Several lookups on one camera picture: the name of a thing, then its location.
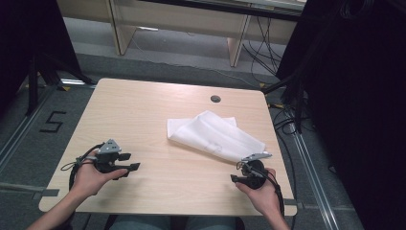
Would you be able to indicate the person's right hand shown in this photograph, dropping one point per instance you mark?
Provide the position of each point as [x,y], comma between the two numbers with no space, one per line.
[265,198]

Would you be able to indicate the person's leg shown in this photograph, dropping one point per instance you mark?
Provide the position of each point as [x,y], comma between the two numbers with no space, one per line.
[212,224]
[140,223]

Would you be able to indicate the black curtain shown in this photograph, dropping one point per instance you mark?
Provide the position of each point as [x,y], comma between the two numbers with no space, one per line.
[360,96]
[28,32]

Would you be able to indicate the white cloth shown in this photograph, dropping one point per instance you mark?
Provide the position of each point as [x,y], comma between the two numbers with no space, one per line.
[210,134]

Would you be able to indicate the person's right leg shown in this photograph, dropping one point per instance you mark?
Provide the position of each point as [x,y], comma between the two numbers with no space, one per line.
[212,224]

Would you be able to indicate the person's left hand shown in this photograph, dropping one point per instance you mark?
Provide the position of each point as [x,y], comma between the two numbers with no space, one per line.
[89,180]

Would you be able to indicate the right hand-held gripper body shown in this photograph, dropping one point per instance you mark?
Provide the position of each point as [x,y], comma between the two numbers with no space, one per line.
[253,174]

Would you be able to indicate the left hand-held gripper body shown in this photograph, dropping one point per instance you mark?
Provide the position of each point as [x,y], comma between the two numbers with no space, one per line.
[107,159]

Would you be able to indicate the aluminium floor rail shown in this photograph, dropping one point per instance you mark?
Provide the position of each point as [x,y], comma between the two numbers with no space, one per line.
[16,186]
[314,179]
[19,134]

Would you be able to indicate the black metal stand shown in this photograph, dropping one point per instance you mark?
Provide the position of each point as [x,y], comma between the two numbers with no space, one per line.
[298,108]
[32,86]

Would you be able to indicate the person's left leg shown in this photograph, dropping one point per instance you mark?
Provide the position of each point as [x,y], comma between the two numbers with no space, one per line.
[140,223]

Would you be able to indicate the grey tape strip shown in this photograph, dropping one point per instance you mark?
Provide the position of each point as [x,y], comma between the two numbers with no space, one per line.
[289,202]
[48,192]

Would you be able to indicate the black tape floor mark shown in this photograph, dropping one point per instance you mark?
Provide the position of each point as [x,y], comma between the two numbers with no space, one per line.
[53,121]

